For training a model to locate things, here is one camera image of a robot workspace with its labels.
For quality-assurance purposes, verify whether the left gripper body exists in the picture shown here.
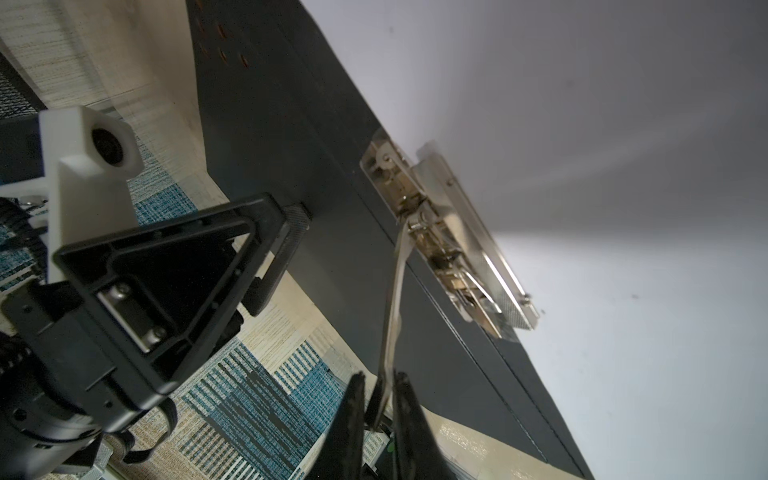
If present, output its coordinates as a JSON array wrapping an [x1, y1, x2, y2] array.
[[2, 277, 243, 432]]

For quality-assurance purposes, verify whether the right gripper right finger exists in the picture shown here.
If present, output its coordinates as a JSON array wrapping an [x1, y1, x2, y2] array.
[[392, 372, 456, 480]]

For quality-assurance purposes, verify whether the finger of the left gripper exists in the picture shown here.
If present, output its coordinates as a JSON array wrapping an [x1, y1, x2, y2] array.
[[53, 194, 311, 395]]

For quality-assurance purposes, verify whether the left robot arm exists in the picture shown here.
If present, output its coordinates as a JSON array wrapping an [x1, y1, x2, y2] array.
[[1, 194, 310, 479]]

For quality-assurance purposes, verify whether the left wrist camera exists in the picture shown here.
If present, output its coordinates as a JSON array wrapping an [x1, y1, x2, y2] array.
[[1, 106, 144, 282]]

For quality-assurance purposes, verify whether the orange black file folder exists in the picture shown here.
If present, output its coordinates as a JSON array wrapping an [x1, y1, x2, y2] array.
[[187, 1, 592, 478]]

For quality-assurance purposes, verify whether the silver folder clip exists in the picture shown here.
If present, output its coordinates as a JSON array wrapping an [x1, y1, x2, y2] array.
[[360, 130, 540, 430]]

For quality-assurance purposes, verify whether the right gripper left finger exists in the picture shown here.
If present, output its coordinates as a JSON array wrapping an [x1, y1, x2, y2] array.
[[305, 372, 365, 480]]

